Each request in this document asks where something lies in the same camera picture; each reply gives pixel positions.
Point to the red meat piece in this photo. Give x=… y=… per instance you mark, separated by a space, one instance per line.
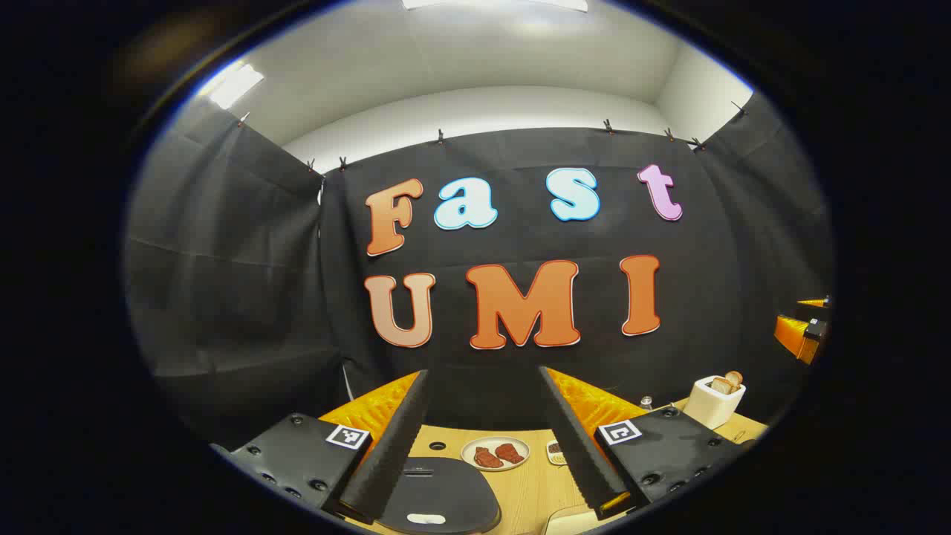
x=510 y=452
x=487 y=458

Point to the clear plastic tray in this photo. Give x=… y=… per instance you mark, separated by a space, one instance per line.
x=565 y=520

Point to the white divided dish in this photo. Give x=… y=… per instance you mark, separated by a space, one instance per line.
x=554 y=452

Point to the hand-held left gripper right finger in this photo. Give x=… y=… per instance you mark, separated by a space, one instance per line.
x=572 y=438

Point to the white toaster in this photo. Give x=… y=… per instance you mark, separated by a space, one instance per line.
x=709 y=409

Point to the bread slice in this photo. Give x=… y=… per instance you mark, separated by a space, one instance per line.
x=721 y=386
x=734 y=377

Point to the ceiling light panel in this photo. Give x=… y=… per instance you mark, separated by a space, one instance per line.
x=490 y=4
x=236 y=85

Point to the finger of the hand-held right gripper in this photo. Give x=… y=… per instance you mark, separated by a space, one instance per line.
x=795 y=338
x=813 y=309

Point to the black silver rice cooker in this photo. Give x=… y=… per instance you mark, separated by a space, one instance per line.
x=438 y=490

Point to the white round plate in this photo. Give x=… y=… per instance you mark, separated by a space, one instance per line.
x=520 y=453

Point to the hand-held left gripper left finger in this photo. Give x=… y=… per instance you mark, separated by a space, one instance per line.
x=394 y=438

